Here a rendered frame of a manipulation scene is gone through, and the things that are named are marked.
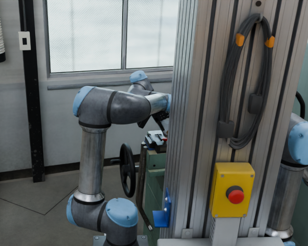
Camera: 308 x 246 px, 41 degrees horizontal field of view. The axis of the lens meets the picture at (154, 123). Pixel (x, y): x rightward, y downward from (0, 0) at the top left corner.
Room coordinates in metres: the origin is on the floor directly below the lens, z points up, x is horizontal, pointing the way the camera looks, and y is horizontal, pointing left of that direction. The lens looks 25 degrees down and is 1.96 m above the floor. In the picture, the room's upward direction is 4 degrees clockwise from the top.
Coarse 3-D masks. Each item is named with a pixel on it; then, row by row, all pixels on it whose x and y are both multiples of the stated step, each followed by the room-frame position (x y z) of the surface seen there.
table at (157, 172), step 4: (148, 132) 2.11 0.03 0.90; (152, 132) 2.11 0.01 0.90; (156, 132) 2.12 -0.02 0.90; (160, 132) 2.12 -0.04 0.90; (164, 136) 2.07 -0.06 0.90; (160, 168) 1.77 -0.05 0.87; (164, 168) 1.77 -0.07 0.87; (148, 172) 1.74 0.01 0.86; (152, 172) 1.73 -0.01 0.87; (156, 172) 1.74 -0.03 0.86; (160, 172) 1.75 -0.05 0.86; (164, 172) 1.75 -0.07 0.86; (152, 176) 1.73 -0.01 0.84
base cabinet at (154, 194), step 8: (152, 184) 1.97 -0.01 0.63; (152, 192) 1.96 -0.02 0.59; (160, 192) 1.83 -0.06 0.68; (152, 200) 1.95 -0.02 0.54; (160, 200) 1.82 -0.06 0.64; (152, 208) 1.94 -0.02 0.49; (160, 208) 1.81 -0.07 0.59; (152, 216) 1.93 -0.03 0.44; (144, 224) 2.07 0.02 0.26; (152, 224) 1.92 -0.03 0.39; (144, 232) 2.05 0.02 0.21; (152, 232) 1.91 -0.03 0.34; (152, 240) 1.89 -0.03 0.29
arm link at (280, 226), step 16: (288, 128) 1.11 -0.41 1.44; (304, 128) 1.09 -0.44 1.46; (288, 144) 1.08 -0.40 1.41; (304, 144) 1.06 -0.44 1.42; (288, 160) 1.08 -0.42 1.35; (304, 160) 1.06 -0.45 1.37; (288, 176) 1.09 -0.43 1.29; (288, 192) 1.09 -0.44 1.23; (272, 208) 1.11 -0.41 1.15; (288, 208) 1.09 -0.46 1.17; (272, 224) 1.10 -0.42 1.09; (288, 224) 1.10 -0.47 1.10; (288, 240) 1.09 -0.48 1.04
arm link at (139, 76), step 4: (136, 72) 1.77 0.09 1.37; (140, 72) 1.75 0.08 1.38; (132, 76) 1.75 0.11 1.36; (136, 76) 1.73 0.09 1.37; (140, 76) 1.73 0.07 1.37; (144, 76) 1.74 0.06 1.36; (132, 80) 1.73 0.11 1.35; (136, 80) 1.72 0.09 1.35; (140, 80) 1.72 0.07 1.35; (144, 80) 1.74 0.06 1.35; (148, 80) 1.76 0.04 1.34; (144, 84) 1.72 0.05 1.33; (148, 84) 1.75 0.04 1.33; (148, 88) 1.74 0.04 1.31; (152, 88) 1.76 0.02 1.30
